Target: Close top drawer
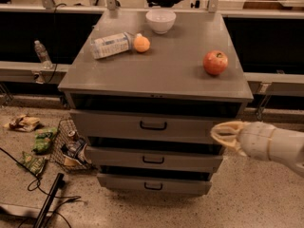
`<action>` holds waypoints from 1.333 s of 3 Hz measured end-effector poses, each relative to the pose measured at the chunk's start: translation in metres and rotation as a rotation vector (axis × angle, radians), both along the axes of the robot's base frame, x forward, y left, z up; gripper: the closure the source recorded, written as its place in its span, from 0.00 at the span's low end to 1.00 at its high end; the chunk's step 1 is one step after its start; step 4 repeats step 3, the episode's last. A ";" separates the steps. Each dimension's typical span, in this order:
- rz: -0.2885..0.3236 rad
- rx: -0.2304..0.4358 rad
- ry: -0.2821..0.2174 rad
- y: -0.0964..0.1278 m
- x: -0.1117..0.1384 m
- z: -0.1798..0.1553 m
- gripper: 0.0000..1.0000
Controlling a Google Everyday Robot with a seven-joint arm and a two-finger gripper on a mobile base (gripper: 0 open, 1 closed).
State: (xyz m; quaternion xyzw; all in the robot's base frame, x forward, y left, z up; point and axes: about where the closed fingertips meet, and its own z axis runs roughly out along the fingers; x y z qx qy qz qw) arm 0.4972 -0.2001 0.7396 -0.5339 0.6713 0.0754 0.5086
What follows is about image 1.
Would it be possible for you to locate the grey drawer cabinet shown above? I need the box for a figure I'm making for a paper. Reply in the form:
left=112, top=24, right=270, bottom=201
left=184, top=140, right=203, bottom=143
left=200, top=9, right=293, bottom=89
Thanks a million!
left=59, top=10, right=253, bottom=182

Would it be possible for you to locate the green chip bag upper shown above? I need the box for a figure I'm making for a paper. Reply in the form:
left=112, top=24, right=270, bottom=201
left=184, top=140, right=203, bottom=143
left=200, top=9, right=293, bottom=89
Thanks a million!
left=32, top=127, right=58, bottom=154

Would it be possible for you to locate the black wire basket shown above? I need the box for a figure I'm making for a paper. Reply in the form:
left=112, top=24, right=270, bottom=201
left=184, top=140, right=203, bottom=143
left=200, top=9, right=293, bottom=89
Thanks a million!
left=50, top=119, right=93, bottom=173

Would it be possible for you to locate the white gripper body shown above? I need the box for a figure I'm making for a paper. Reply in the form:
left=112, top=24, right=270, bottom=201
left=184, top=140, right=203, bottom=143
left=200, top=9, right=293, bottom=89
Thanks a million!
left=237, top=122, right=276, bottom=162

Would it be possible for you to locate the grey middle drawer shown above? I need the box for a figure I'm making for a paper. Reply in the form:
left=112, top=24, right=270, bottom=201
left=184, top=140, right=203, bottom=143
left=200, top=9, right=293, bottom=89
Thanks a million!
left=85, top=146, right=222, bottom=173

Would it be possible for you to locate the grey bottom drawer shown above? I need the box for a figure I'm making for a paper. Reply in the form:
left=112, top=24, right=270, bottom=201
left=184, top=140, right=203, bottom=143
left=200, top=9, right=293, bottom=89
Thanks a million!
left=97, top=174, right=212, bottom=196

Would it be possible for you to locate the red apple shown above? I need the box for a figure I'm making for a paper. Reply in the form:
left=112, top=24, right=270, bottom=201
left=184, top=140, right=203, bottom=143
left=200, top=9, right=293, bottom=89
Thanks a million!
left=202, top=50, right=228, bottom=75

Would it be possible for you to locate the white bowl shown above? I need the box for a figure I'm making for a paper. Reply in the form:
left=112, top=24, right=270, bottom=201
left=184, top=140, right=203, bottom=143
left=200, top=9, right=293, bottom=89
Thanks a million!
left=145, top=9, right=177, bottom=34

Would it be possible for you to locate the grey top drawer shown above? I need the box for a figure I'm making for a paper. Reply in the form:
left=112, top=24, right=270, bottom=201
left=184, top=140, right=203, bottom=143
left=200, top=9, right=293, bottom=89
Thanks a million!
left=69, top=108, right=232, bottom=145

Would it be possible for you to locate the black stand leg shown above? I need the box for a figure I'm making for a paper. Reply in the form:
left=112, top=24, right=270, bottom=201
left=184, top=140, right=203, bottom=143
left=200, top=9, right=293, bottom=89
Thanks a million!
left=33, top=173, right=64, bottom=228

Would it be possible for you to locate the orange fruit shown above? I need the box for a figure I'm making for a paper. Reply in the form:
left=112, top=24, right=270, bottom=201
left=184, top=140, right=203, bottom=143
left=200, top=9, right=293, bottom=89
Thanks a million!
left=133, top=34, right=150, bottom=53

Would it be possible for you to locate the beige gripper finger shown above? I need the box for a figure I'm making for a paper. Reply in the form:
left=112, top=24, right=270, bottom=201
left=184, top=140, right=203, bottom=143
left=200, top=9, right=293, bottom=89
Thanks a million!
left=212, top=134, right=246, bottom=157
left=210, top=121, right=249, bottom=137

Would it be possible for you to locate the green chip bag lower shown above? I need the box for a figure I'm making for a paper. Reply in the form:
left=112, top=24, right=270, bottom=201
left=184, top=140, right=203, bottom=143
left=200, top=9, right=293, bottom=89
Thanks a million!
left=20, top=152, right=46, bottom=177

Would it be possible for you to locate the small water bottle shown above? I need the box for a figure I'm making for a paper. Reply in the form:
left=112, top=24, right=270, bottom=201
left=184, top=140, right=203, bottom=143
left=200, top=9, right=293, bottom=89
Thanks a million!
left=34, top=40, right=53, bottom=69

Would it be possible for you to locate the green chip bag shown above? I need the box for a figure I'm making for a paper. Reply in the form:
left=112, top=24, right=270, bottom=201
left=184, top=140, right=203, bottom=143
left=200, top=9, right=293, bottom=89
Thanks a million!
left=32, top=127, right=58, bottom=154
left=20, top=152, right=46, bottom=177

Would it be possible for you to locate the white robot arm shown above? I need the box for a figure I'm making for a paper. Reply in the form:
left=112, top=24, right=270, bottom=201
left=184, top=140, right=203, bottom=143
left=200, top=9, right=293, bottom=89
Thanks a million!
left=210, top=121, right=304, bottom=177

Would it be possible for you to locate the grey drawer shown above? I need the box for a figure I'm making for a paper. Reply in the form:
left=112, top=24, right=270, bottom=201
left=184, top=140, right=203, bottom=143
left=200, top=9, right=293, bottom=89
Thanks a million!
left=85, top=146, right=222, bottom=173
left=69, top=108, right=232, bottom=145
left=97, top=174, right=212, bottom=196

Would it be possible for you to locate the soda can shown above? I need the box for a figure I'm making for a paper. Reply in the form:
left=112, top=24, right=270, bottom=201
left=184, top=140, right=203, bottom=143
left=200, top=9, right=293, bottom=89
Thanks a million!
left=67, top=130, right=79, bottom=142

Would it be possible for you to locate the brown snack wrapper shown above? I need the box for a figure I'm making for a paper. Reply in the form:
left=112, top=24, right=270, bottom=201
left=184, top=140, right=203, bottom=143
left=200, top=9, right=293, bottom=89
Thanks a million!
left=4, top=114, right=40, bottom=132

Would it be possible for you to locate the blue snack bag in basket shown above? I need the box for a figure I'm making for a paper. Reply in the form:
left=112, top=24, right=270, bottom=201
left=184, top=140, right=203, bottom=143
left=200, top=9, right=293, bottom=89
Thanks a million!
left=61, top=138, right=90, bottom=165

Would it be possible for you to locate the black floor cable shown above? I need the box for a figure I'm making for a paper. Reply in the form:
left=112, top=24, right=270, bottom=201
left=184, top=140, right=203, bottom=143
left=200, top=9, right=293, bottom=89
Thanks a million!
left=0, top=147, right=82, bottom=228

